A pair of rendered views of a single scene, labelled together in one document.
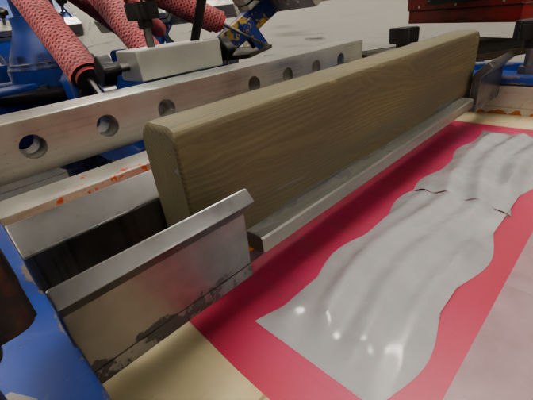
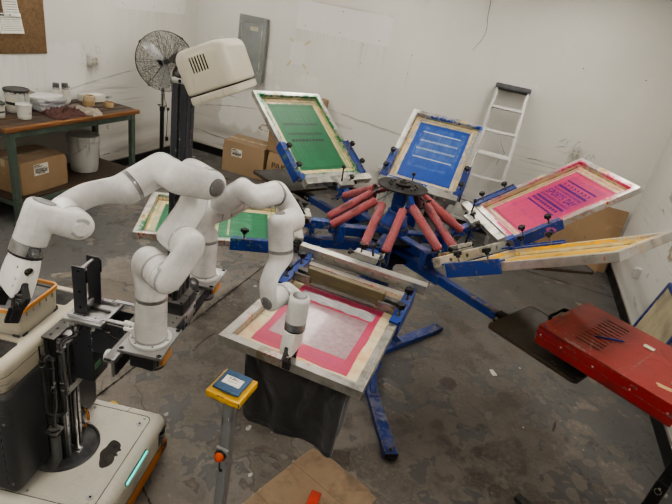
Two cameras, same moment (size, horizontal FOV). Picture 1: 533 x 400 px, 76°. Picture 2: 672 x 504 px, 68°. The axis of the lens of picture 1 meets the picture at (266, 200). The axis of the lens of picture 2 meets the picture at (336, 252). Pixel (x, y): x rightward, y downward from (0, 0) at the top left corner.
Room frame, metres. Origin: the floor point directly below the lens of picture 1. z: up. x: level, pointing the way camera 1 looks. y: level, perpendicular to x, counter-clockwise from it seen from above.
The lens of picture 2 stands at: (-0.84, -1.77, 2.15)
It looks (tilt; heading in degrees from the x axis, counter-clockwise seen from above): 26 degrees down; 58
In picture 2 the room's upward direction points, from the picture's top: 11 degrees clockwise
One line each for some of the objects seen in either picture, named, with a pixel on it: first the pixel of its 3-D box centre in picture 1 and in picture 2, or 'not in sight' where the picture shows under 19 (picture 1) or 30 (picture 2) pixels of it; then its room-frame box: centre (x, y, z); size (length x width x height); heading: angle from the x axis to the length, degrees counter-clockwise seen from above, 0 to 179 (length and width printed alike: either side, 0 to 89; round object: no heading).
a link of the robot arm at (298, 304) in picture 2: not in sight; (291, 302); (-0.17, -0.45, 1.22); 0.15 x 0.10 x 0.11; 119
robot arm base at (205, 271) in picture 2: not in sight; (200, 256); (-0.40, -0.07, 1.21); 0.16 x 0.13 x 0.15; 145
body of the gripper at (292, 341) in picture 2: not in sight; (293, 337); (-0.16, -0.48, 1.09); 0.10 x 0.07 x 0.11; 42
